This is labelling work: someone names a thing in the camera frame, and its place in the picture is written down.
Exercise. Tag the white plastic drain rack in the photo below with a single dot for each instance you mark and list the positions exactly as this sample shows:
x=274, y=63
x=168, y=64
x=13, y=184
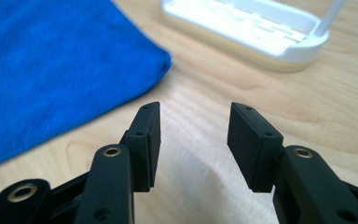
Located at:
x=254, y=28

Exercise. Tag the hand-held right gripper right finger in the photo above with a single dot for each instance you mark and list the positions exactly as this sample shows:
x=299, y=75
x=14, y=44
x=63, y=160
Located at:
x=252, y=149

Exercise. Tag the blue cloth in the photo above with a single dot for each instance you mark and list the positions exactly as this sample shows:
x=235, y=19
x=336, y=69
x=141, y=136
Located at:
x=52, y=71

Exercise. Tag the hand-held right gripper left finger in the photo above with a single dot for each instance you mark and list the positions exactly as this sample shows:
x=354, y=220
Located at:
x=144, y=146

